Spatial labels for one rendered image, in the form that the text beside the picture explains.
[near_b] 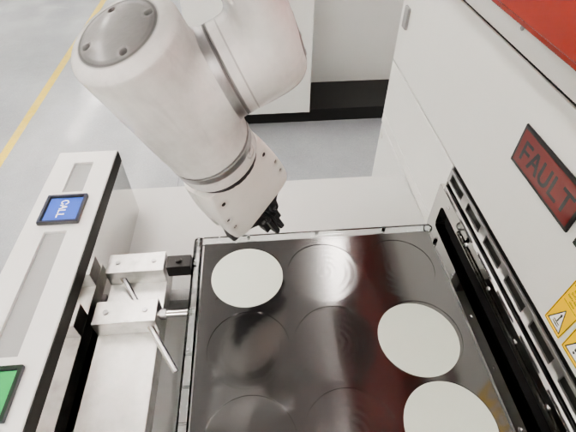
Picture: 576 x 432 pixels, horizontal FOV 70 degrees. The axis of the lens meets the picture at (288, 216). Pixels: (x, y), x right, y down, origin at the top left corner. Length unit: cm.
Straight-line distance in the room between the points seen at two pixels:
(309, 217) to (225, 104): 48
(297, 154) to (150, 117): 197
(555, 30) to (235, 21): 26
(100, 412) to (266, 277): 25
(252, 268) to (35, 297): 27
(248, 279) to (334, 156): 173
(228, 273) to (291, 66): 35
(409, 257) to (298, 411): 27
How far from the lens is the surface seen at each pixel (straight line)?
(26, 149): 272
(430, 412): 53
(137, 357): 58
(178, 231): 78
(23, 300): 59
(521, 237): 55
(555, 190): 49
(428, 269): 63
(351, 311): 57
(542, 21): 44
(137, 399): 56
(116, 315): 59
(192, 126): 33
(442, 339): 57
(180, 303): 66
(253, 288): 58
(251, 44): 32
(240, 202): 44
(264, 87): 33
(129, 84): 30
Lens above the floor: 138
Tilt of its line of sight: 46 degrees down
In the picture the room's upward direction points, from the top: straight up
